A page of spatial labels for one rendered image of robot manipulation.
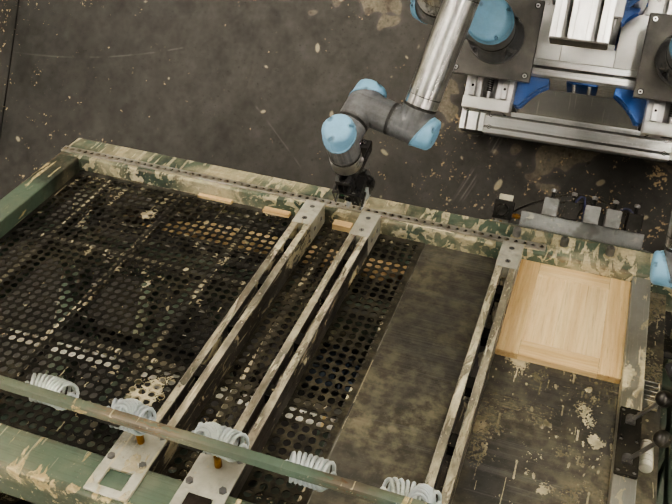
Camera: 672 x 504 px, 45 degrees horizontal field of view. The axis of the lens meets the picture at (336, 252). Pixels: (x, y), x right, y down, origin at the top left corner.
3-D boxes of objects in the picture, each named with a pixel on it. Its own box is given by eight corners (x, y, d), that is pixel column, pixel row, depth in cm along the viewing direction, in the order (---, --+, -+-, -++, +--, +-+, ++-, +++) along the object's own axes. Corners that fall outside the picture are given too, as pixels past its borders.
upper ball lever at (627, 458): (630, 460, 180) (676, 433, 171) (629, 473, 177) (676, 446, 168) (617, 450, 180) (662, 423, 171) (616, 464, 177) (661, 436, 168)
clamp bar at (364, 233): (385, 235, 252) (390, 168, 238) (213, 561, 162) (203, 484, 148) (355, 228, 255) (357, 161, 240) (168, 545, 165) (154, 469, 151)
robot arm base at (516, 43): (474, 5, 227) (470, -4, 217) (529, 12, 223) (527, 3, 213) (464, 60, 228) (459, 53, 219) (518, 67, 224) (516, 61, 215)
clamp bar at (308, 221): (330, 223, 257) (331, 157, 243) (133, 533, 167) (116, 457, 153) (301, 217, 259) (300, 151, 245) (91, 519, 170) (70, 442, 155)
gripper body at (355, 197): (334, 203, 201) (326, 178, 190) (344, 173, 204) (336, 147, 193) (364, 208, 199) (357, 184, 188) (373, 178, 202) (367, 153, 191)
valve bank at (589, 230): (656, 208, 260) (664, 207, 237) (646, 252, 261) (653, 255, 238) (500, 178, 273) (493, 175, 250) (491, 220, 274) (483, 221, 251)
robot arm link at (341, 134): (362, 116, 177) (344, 147, 175) (369, 143, 187) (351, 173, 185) (331, 104, 180) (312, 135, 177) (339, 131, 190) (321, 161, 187)
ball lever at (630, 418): (634, 421, 189) (677, 393, 180) (633, 433, 186) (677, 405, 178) (621, 412, 189) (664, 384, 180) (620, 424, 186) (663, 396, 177)
